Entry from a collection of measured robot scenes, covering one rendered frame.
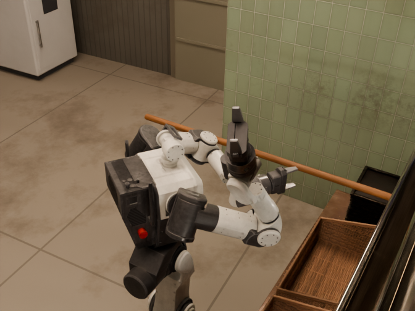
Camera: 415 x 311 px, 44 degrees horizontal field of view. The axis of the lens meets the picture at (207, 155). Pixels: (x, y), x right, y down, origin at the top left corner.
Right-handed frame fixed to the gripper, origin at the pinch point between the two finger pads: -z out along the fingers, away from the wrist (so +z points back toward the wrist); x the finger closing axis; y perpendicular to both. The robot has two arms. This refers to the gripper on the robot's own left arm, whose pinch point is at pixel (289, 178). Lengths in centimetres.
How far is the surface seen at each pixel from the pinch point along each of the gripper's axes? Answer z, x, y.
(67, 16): 17, 60, -412
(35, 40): 56, 70, -381
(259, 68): -65, 20, -139
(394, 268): 41, -54, 92
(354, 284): 29, -24, 73
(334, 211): -56, 60, -31
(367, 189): -23.3, -1.6, 19.8
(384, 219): 5, -25, 56
